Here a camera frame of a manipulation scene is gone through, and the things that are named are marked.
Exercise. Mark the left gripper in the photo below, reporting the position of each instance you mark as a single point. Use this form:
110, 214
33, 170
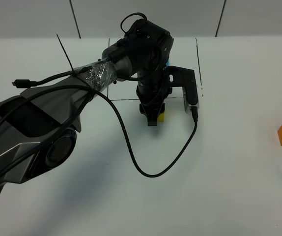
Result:
151, 93

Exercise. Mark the yellow block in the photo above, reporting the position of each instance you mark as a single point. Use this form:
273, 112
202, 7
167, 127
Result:
161, 117

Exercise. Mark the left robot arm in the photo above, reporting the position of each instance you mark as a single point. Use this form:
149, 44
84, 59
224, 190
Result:
39, 127

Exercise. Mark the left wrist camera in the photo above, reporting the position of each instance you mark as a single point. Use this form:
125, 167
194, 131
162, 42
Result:
184, 78

